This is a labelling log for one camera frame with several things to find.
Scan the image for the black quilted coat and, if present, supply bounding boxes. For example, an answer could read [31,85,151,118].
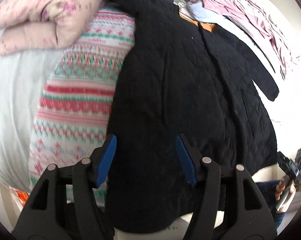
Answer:
[106,0,279,233]

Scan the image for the person's right hand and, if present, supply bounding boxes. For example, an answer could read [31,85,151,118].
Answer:
[275,177,296,213]

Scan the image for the blue jeans leg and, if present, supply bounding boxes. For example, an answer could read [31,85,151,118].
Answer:
[256,180,285,228]

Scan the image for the patterned knit bedspread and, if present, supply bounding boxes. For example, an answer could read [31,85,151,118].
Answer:
[29,7,135,186]

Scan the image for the pink white striped quilt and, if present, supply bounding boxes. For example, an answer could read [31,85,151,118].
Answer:
[202,0,299,79]

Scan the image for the light blue garment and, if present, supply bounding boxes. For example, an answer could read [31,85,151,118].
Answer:
[186,0,225,23]

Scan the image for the pink floral pillow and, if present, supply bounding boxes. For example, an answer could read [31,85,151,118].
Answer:
[0,0,105,56]

